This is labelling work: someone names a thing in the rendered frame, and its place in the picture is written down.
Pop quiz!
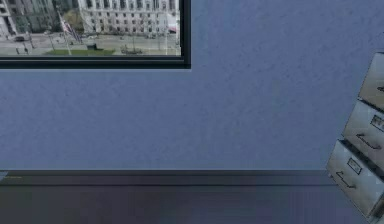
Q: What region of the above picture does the black framed window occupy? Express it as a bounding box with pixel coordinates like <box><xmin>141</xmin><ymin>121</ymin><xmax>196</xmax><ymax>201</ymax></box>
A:
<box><xmin>0</xmin><ymin>0</ymin><xmax>192</xmax><ymax>70</ymax></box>

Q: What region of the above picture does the grey metal filing cabinet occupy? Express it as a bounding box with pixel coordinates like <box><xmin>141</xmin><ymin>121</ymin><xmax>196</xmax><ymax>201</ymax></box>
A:
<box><xmin>325</xmin><ymin>51</ymin><xmax>384</xmax><ymax>224</ymax></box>

